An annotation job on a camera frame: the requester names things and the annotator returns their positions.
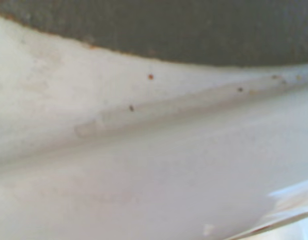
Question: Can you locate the white electric stove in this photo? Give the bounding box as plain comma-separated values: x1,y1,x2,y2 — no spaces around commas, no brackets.
0,12,308,240

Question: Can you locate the black coil burner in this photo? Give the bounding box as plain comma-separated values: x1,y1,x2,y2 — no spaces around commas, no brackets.
0,0,308,68

